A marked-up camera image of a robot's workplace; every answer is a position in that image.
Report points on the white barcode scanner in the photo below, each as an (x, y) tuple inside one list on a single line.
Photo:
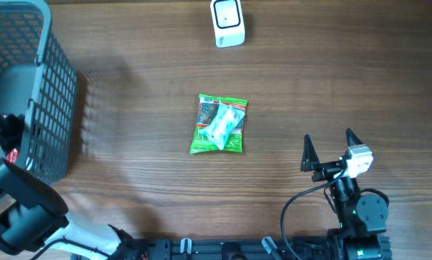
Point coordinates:
[(228, 23)]

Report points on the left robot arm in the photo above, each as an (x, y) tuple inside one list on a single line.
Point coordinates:
[(33, 217)]

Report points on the green snack bag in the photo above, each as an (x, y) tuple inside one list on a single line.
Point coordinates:
[(205, 108)]

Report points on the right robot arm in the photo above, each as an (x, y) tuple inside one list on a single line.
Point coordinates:
[(362, 213)]

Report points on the red stick sachet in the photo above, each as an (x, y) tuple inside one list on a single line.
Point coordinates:
[(13, 155)]

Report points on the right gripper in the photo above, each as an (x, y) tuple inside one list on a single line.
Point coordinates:
[(311, 162)]

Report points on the mint wet wipes pack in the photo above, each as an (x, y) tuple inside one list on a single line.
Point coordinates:
[(221, 124)]

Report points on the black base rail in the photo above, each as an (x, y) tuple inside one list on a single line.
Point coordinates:
[(312, 247)]

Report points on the grey plastic shopping basket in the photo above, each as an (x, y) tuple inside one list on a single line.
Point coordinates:
[(38, 85)]

